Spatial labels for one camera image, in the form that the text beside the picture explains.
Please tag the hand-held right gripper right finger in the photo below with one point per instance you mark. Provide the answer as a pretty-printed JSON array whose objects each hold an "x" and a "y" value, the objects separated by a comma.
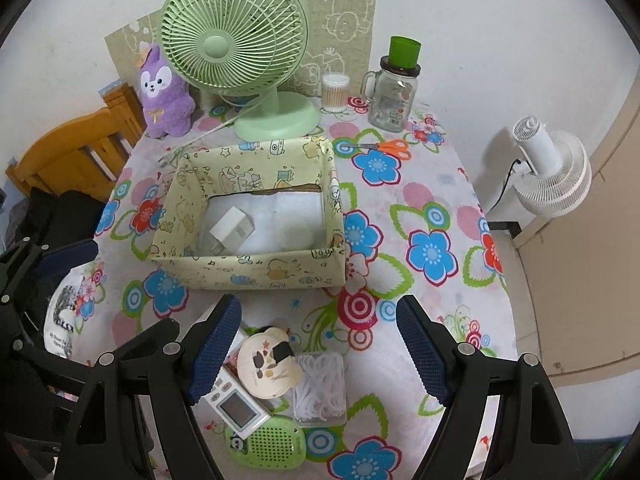
[{"x": 422, "y": 350}]

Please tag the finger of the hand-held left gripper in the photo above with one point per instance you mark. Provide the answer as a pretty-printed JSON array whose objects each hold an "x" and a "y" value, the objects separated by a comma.
[
  {"x": 17, "y": 345},
  {"x": 65, "y": 256}
]

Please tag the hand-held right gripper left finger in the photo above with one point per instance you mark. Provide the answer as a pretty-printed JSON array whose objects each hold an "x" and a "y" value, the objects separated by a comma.
[{"x": 215, "y": 350}]

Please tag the round cream compact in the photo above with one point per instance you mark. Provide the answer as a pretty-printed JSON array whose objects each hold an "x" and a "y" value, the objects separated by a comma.
[{"x": 265, "y": 375}]

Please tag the white calculator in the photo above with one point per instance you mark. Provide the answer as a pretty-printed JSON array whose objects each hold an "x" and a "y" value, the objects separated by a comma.
[{"x": 240, "y": 410}]

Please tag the yellow patterned storage box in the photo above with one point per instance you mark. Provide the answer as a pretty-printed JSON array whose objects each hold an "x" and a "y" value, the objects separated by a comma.
[{"x": 250, "y": 272}]

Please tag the bag of white floss picks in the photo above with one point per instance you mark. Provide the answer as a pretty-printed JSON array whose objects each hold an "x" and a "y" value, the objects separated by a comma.
[{"x": 320, "y": 390}]

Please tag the black cloth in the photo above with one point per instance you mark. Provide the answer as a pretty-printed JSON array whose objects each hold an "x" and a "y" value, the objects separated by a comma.
[{"x": 60, "y": 215}]

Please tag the white printed plastic bag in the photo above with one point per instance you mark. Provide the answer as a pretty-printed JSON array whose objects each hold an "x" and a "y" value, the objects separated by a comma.
[{"x": 62, "y": 310}]

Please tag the wooden chair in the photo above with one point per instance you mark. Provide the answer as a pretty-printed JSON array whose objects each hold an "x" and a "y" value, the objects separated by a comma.
[{"x": 75, "y": 145}]

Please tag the green perforated device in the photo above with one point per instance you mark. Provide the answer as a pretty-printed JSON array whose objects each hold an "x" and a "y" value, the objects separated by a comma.
[{"x": 275, "y": 445}]

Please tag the white power adapter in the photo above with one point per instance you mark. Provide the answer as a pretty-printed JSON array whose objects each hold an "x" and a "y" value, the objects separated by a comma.
[{"x": 232, "y": 230}]

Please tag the white round case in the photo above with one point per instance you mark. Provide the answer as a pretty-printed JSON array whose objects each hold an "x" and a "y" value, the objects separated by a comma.
[{"x": 295, "y": 232}]

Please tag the floral tablecloth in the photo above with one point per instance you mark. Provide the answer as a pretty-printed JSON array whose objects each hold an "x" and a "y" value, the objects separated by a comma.
[{"x": 440, "y": 195}]

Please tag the purple plush toy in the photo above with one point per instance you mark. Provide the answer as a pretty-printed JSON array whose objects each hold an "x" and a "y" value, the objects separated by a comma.
[{"x": 162, "y": 105}]

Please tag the white standing fan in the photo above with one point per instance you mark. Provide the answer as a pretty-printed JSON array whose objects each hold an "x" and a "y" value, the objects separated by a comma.
[{"x": 555, "y": 170}]

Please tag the glass jar mug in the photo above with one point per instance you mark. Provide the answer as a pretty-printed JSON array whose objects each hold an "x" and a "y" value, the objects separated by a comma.
[{"x": 392, "y": 105}]

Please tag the green desk fan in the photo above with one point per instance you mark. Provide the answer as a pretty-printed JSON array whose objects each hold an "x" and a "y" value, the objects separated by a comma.
[{"x": 220, "y": 50}]

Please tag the clear cotton swab container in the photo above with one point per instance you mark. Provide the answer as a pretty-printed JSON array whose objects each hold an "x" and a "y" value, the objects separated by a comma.
[{"x": 335, "y": 95}]

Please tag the green plastic cup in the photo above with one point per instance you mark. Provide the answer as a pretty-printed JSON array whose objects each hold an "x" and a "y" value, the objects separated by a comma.
[{"x": 405, "y": 50}]

